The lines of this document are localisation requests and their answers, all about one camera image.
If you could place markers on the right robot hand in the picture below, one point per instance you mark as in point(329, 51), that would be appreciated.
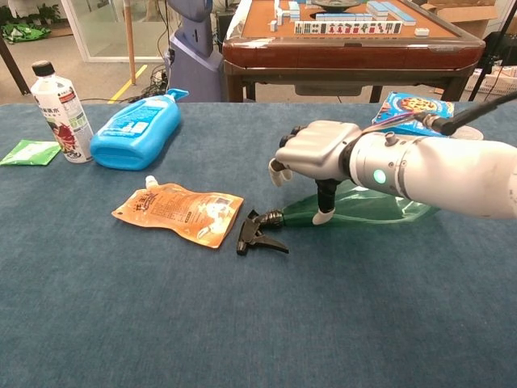
point(315, 145)

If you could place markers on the green transparent spray bottle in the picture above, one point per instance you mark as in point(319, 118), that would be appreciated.
point(363, 208)

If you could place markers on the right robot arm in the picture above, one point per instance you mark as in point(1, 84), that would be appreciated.
point(444, 174)

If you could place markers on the blue detergent pump bottle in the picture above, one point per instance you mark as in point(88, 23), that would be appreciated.
point(133, 133)

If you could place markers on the white drink bottle black cap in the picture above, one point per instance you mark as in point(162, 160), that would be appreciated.
point(60, 117)

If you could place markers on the brown mahjong table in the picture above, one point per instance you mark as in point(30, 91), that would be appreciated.
point(343, 56)

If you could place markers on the blue cookie box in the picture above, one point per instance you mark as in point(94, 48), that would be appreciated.
point(408, 105)

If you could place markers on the orange spout pouch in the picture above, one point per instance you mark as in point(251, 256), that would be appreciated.
point(182, 210)

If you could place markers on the white blue mahjong tile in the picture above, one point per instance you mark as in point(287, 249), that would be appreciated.
point(421, 32)

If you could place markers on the round clear pin container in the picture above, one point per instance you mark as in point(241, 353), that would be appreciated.
point(470, 133)

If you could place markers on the black tripod stand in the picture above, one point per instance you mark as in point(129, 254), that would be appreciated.
point(480, 84)

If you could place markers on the white plastic basket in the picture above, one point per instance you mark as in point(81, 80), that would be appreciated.
point(501, 83)

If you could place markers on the brown cardboard box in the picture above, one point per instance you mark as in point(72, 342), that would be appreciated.
point(472, 20)

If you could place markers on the wooden pole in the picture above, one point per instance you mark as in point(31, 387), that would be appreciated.
point(130, 48)

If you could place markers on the blue felt table cloth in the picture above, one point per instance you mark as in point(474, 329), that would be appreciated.
point(121, 323)

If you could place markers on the green sachet packet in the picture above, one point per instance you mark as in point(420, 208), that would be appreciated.
point(28, 153)

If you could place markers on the green bag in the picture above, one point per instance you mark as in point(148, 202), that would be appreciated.
point(24, 33)

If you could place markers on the black slanted leg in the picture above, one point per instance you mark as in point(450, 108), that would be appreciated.
point(12, 66)

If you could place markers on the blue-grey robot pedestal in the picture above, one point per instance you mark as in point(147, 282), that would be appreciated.
point(194, 72)

